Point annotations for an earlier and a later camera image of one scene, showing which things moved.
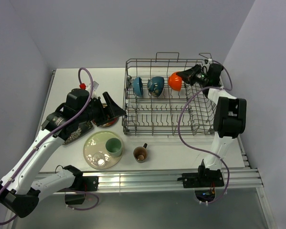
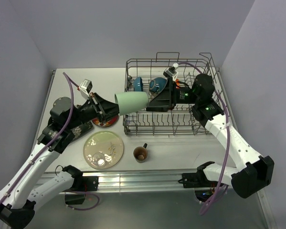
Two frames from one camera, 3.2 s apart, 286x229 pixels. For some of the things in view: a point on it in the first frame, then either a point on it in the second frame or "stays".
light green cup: [114, 147] → [131, 101]
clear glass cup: [98, 159] stays
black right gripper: [188, 76] → [163, 101]
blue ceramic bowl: [137, 86] stays
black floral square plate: [83, 128] stays
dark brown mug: [140, 153] stays
